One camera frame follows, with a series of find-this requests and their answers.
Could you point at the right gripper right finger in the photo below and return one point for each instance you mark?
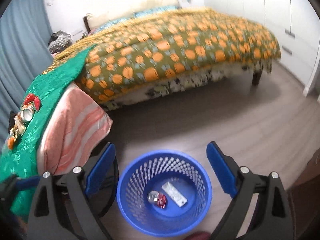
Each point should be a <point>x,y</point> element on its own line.
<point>272,216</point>

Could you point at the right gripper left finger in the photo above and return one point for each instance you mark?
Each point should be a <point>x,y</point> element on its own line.
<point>48,217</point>

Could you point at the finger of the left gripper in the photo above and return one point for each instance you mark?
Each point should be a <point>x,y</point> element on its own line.
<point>23,184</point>

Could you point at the orange snack wrapper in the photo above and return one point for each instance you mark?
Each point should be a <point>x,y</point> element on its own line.
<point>11,142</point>

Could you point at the white green milk carton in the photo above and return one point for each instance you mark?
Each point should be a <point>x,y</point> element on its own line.
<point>174,194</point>

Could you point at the cookie snack bag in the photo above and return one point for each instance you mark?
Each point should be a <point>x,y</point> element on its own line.
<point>18,128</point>

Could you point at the black foam fruit net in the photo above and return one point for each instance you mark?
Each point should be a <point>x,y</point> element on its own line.
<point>12,115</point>

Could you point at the crushed orange Fanta can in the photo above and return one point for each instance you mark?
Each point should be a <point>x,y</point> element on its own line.
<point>27,112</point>

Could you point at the crushed red soda can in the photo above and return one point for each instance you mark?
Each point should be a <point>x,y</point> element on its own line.
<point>157,198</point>

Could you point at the red plastic wrapper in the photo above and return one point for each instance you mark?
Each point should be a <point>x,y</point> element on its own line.
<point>32,101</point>

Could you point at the blue plastic trash basket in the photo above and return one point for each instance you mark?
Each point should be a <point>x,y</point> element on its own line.
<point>148,173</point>

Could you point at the person's right hand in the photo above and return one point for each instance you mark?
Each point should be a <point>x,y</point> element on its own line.
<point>199,235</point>

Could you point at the green floral tablecloth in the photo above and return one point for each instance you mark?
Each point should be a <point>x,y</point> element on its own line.
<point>49,87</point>

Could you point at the dark wooden cabinet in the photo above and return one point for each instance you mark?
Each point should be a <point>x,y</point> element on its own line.
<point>303,198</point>

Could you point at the pink striped cloth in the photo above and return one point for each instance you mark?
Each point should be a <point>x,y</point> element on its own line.
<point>77,125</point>

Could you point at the blue-grey curtain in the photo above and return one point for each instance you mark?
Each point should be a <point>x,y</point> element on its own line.
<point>25,33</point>

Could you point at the pile of clothes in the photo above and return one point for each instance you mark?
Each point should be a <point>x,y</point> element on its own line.
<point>59,41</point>

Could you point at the bed with orange quilt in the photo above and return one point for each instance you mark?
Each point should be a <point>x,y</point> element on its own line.
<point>166,51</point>

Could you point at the beige padded headboard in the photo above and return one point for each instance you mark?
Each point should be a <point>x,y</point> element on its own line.
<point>106,18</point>

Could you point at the white wardrobe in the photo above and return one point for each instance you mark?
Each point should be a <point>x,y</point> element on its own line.
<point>294,23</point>

